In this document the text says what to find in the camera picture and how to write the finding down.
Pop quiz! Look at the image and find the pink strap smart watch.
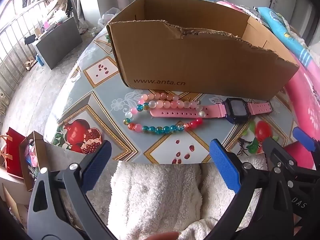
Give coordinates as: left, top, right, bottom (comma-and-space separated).
150, 98, 273, 124

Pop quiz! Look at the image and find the multicolour bead bracelet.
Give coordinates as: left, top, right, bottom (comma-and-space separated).
122, 103, 203, 135

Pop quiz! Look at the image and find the brown paper bag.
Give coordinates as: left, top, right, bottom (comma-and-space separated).
19, 131, 50, 191

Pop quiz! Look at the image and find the red gift bag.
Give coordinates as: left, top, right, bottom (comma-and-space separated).
1, 127, 25, 178

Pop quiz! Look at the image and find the white fluffy towel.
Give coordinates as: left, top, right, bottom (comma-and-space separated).
87, 161, 234, 239

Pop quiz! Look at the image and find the fruit pattern tablecloth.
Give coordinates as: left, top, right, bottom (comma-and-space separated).
44, 29, 298, 164

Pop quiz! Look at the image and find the blue patterned pillow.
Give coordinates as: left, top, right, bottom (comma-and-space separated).
258, 7, 315, 68

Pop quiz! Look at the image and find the brown cardboard box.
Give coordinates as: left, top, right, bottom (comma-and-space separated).
107, 0, 299, 100

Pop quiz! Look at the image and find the dark grey cabinet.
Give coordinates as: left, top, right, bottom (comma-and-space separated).
33, 17, 82, 69

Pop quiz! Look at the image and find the white plastic bag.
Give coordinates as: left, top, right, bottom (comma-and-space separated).
98, 7, 120, 28

